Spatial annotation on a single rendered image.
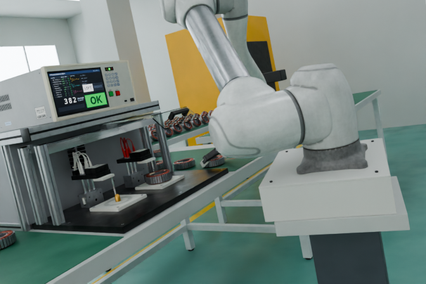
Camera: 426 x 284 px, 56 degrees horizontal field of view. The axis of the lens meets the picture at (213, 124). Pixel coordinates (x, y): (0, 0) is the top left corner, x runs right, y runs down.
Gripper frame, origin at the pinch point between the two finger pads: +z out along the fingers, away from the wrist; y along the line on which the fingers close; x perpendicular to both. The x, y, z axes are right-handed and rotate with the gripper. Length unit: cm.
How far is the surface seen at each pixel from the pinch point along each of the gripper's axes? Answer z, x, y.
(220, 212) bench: 119, -9, 76
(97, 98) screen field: -17, 36, -50
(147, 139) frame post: 6.7, 23.2, -23.2
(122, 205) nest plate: -19, -9, -61
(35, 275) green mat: -35, -23, -97
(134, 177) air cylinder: 2.7, 5.8, -40.3
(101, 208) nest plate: -13, -6, -65
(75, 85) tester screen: -22, 41, -59
